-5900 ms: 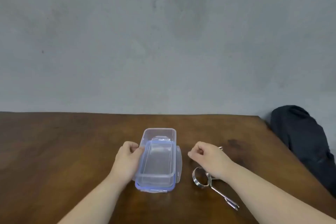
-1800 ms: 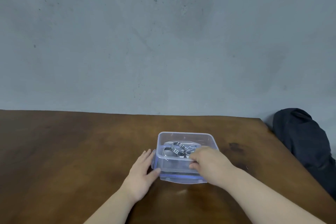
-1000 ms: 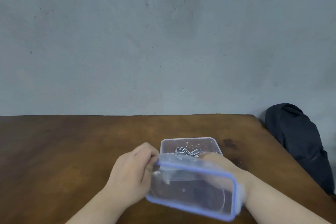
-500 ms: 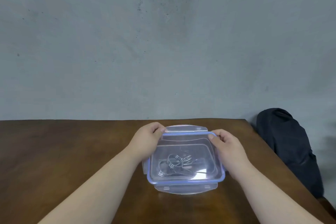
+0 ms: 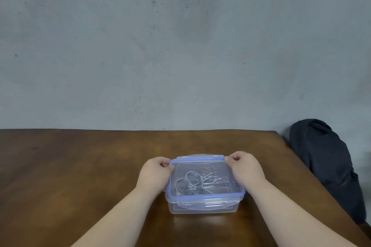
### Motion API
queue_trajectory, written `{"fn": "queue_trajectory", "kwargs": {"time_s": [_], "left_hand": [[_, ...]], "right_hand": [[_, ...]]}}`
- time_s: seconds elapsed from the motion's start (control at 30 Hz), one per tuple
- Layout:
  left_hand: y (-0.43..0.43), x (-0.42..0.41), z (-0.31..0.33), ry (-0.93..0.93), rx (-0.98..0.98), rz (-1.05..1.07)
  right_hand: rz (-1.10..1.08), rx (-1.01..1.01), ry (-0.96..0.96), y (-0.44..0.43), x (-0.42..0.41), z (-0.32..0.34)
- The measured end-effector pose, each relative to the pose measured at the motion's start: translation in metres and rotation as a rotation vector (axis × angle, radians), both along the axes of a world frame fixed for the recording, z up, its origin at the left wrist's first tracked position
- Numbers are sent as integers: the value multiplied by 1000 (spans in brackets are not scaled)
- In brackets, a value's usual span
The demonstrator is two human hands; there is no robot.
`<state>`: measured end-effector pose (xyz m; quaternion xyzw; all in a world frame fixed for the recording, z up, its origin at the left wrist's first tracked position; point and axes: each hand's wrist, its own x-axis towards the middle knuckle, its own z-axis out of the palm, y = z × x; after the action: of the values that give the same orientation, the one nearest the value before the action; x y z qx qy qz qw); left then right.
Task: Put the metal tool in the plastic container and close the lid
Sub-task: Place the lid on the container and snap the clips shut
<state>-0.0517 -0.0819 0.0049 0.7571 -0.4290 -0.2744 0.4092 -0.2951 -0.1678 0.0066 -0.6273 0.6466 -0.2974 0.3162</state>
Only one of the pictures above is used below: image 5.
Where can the person's right forearm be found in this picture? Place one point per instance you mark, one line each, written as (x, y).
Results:
(289, 218)

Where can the clear blue-rimmed lid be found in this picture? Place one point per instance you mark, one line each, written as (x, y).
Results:
(203, 197)

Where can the person's right hand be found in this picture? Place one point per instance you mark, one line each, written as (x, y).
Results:
(247, 171)

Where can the black bag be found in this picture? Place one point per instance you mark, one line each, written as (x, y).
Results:
(321, 154)

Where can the person's left forearm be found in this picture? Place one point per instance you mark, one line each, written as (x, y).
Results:
(121, 220)

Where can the clear plastic container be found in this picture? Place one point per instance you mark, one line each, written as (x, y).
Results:
(203, 208)

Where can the person's left hand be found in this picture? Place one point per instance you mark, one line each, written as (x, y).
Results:
(153, 176)

